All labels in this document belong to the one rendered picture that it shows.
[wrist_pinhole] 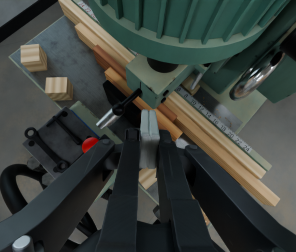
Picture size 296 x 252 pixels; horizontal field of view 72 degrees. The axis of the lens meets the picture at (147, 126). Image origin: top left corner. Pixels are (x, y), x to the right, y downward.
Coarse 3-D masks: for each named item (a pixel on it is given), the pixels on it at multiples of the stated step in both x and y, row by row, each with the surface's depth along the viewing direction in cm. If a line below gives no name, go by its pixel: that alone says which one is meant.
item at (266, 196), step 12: (84, 36) 47; (96, 36) 47; (108, 48) 46; (120, 60) 45; (180, 120) 43; (192, 132) 42; (204, 132) 42; (204, 144) 42; (216, 144) 42; (216, 156) 42; (228, 156) 41; (228, 168) 42; (240, 168) 41; (240, 180) 42; (252, 180) 40; (252, 192) 43; (264, 192) 40
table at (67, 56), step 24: (72, 24) 52; (48, 48) 50; (72, 48) 50; (24, 72) 48; (48, 72) 48; (72, 72) 48; (96, 72) 49; (48, 96) 47; (96, 96) 47; (120, 120) 46
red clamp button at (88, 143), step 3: (87, 138) 32; (90, 138) 32; (93, 138) 32; (96, 138) 33; (84, 141) 32; (87, 141) 32; (90, 141) 32; (93, 141) 32; (96, 141) 32; (84, 144) 32; (87, 144) 32; (90, 144) 32; (93, 144) 32; (84, 147) 32; (87, 147) 32; (90, 147) 32; (84, 150) 32; (87, 150) 32
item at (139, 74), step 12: (132, 60) 31; (144, 60) 31; (132, 72) 31; (144, 72) 31; (156, 72) 31; (168, 72) 31; (180, 72) 31; (132, 84) 34; (144, 84) 30; (156, 84) 30; (168, 84) 31; (144, 96) 34; (156, 96) 31
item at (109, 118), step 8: (104, 88) 39; (112, 88) 38; (112, 96) 39; (120, 96) 37; (112, 104) 46; (112, 112) 40; (128, 112) 39; (136, 112) 37; (104, 120) 39; (112, 120) 40; (136, 120) 40
